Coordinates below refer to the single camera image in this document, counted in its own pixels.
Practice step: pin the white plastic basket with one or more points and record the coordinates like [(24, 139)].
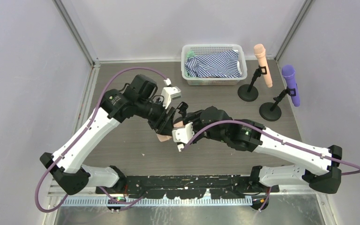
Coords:
[(201, 49)]

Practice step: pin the purple microphone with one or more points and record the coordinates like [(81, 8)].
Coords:
[(289, 75)]

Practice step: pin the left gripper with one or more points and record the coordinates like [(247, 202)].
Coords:
[(166, 121)]

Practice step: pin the peach microphone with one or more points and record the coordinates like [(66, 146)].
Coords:
[(166, 137), (260, 54)]

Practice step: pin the black stand front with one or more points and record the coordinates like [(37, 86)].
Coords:
[(248, 92)]

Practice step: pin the blue striped cloth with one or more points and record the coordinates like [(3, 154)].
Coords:
[(215, 65)]

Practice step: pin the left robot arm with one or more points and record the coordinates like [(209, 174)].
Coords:
[(137, 98)]

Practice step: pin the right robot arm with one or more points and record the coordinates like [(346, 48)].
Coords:
[(313, 166)]

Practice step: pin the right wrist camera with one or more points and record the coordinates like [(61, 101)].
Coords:
[(182, 134)]

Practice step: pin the green cloth item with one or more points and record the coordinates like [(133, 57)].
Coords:
[(190, 54)]

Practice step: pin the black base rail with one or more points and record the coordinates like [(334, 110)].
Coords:
[(175, 190)]

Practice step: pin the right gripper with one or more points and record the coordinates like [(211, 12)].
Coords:
[(189, 116)]

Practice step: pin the black stand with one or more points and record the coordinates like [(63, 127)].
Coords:
[(248, 92), (271, 111), (182, 109)]

